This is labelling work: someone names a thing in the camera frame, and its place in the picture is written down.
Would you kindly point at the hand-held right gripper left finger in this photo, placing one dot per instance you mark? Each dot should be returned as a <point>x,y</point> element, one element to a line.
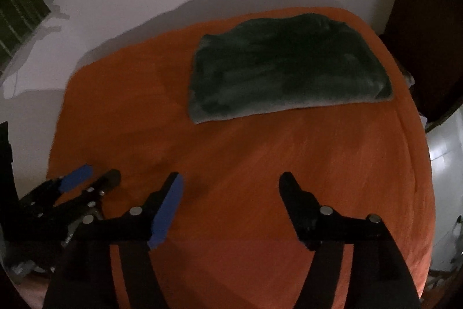
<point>168,211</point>

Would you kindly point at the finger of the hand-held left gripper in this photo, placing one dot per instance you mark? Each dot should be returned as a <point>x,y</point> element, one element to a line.
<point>76,174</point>
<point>106,180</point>

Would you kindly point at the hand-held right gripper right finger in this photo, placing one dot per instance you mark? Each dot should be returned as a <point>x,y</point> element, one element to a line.
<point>296,204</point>

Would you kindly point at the grey fleece jacket pink trim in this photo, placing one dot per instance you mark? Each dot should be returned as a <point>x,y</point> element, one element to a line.
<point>289,66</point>

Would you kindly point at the orange fleece blanket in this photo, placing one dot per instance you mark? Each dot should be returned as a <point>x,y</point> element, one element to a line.
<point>253,157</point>

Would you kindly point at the window vent grille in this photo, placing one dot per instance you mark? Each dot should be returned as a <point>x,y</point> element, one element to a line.
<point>18,15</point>

